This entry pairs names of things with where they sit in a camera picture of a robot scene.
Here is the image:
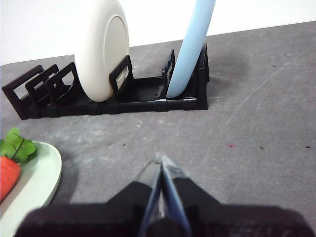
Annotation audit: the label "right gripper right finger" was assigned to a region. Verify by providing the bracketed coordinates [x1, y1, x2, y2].
[161, 155, 312, 237]

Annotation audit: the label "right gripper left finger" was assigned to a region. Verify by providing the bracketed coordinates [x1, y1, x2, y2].
[15, 154, 162, 237]

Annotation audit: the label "green plate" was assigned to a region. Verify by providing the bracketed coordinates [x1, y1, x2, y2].
[0, 141, 62, 237]

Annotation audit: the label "orange toy carrot green leaves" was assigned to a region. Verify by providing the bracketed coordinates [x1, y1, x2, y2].
[0, 127, 38, 202]

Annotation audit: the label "black plate rack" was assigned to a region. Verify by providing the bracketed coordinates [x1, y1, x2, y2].
[1, 43, 210, 121]

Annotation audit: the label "cream plate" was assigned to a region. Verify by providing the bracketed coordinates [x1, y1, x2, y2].
[75, 0, 130, 102]

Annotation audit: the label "blue plate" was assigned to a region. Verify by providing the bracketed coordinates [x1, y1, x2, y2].
[166, 0, 217, 98]

